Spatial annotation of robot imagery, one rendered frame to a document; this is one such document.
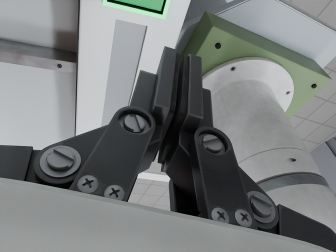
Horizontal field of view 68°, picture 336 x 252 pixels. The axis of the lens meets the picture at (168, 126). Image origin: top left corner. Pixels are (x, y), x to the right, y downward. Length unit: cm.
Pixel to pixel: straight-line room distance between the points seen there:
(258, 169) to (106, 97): 20
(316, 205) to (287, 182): 3
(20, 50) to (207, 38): 27
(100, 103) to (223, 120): 18
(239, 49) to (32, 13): 30
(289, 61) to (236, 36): 11
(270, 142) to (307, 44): 24
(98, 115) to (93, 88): 4
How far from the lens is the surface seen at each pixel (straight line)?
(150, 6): 24
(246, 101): 38
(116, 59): 27
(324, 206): 31
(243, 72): 41
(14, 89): 51
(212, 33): 37
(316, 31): 52
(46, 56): 42
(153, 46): 26
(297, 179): 31
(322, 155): 258
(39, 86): 49
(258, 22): 45
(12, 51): 43
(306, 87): 50
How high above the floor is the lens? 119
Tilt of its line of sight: 42 degrees down
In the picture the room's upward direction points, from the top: 171 degrees clockwise
